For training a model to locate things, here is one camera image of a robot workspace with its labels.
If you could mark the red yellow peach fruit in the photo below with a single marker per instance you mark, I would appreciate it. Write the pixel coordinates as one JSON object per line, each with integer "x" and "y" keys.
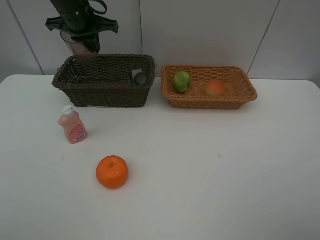
{"x": 214, "y": 88}

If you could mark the dark green pump bottle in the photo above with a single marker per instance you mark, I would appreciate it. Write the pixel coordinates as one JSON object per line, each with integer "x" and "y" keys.
{"x": 139, "y": 78}

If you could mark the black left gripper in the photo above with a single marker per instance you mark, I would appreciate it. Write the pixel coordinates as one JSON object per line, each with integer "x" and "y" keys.
{"x": 84, "y": 28}

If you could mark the orange mandarin fruit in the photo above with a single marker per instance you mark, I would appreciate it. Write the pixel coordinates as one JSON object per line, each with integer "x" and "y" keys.
{"x": 112, "y": 172}

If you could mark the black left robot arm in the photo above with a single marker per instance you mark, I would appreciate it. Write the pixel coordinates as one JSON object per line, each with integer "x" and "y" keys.
{"x": 67, "y": 8}

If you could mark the translucent purple plastic cup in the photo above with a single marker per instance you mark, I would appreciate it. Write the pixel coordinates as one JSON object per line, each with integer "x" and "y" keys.
{"x": 79, "y": 51}

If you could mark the green lime fruit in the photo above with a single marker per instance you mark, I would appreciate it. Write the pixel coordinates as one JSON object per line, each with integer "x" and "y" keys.
{"x": 181, "y": 82}

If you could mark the light brown wicker basket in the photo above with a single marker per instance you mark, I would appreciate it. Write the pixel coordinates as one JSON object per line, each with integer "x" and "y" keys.
{"x": 238, "y": 88}

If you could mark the dark brown wicker basket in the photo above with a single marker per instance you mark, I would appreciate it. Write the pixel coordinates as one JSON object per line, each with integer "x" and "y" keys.
{"x": 107, "y": 81}

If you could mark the pink bottle white cap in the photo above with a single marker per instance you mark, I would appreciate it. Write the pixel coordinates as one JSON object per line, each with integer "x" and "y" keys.
{"x": 74, "y": 129}

